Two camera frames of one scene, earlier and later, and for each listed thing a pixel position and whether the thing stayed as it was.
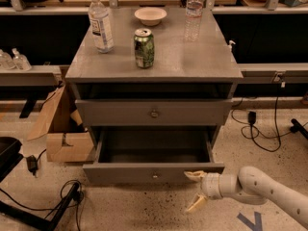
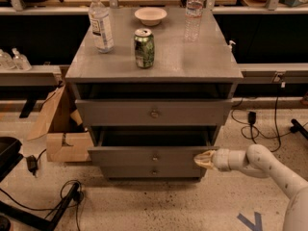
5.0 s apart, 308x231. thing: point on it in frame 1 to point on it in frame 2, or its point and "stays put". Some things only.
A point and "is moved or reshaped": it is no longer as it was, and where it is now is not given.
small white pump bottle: x=229 y=47 stays put
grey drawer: x=149 y=156 is moved or reshaped
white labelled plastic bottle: x=101 y=25 stays put
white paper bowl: x=150 y=15 stays put
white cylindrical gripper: x=211 y=186 to x=220 y=160
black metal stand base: x=46 y=224 stays put
